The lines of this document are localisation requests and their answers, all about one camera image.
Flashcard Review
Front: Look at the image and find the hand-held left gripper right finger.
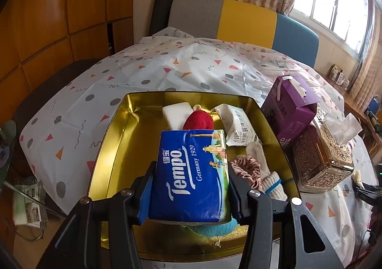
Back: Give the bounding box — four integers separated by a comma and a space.
228, 174, 347, 269

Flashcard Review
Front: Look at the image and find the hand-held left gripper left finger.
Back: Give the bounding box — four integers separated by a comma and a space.
37, 162, 156, 269

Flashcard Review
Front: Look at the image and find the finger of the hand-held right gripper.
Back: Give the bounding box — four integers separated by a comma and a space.
355, 183, 382, 206

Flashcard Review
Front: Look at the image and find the cream knitted cloth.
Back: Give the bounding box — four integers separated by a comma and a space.
353, 169, 364, 188

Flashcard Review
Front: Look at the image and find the dusty pink scrunchie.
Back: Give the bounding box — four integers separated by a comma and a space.
231, 155, 264, 190

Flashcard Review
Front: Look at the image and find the white work glove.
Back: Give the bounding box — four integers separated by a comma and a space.
245, 141, 288, 201

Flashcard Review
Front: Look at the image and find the blue tissue packet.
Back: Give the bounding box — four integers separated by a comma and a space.
148, 129, 231, 223

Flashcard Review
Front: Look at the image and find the gold metal tin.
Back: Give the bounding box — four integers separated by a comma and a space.
86, 92, 301, 260

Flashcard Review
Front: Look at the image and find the white wipes packet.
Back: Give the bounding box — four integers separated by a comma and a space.
215, 104, 262, 147

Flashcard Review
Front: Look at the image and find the white rectangular sponge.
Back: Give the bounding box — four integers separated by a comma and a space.
162, 102, 193, 131

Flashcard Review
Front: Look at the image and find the ornate metal tissue box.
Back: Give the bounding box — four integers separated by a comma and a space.
292, 108, 355, 193

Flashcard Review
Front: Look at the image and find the white tissue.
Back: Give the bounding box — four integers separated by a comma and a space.
324, 112, 363, 145

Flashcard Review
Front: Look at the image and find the wooden side table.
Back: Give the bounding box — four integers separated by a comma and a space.
343, 93, 372, 140

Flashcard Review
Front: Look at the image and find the blue folding chair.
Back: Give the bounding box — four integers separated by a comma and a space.
365, 95, 382, 138

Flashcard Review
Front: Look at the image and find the purple carton box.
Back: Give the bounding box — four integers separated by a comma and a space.
261, 75, 320, 149

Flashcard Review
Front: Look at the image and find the newspaper pile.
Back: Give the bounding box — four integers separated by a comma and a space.
13, 176, 49, 228

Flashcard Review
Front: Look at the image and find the group of small boxes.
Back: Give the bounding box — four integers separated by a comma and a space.
329, 63, 350, 91

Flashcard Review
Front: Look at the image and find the patterned white tablecloth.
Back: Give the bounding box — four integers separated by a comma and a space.
19, 27, 377, 269

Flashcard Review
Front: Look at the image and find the multicolour sofa backrest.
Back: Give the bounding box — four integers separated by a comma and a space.
167, 0, 320, 69

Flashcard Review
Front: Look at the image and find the black rolled mat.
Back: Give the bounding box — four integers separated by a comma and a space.
148, 0, 179, 38

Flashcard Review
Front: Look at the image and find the wooden wardrobe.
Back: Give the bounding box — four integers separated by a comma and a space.
0, 0, 137, 102

